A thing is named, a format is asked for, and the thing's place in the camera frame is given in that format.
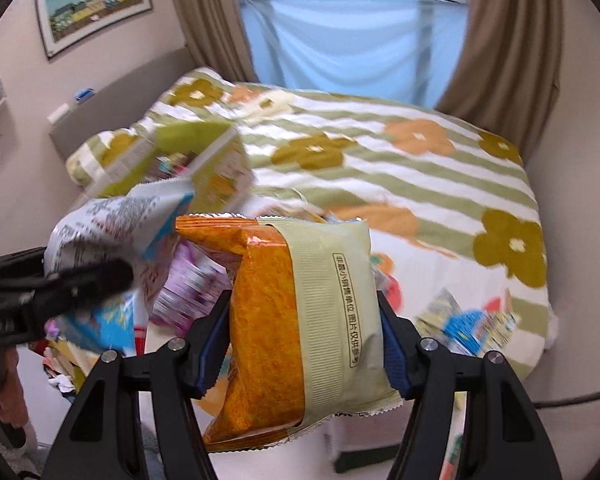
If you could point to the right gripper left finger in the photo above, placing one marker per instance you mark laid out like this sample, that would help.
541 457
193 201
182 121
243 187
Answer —
100 437

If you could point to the white and blue snack bag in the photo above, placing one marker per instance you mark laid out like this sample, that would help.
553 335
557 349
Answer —
137 228

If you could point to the purple snack bag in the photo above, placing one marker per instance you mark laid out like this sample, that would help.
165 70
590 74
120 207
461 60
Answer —
190 292

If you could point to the orange and cream snack bag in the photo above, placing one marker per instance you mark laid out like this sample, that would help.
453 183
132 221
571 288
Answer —
305 326

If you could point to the green cardboard snack box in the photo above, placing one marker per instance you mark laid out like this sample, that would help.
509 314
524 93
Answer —
210 154

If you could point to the person's left hand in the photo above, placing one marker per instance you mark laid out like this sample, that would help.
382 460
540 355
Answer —
13 407

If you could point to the blue yellow snack packet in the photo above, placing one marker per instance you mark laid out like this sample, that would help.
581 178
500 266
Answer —
470 332

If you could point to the grey headboard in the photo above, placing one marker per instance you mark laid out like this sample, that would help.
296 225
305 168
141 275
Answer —
120 103

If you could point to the floral striped bed blanket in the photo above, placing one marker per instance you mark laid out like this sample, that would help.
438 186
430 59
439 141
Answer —
448 205

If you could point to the framed landscape picture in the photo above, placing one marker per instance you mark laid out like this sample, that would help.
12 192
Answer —
64 23

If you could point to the left brown curtain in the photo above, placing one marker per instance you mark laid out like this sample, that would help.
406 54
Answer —
216 38

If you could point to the brown curtain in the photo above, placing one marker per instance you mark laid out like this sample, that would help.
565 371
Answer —
506 79
216 38

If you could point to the right brown curtain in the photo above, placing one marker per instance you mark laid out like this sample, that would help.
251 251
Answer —
506 79

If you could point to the blue window cloth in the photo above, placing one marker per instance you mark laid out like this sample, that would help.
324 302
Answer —
400 50

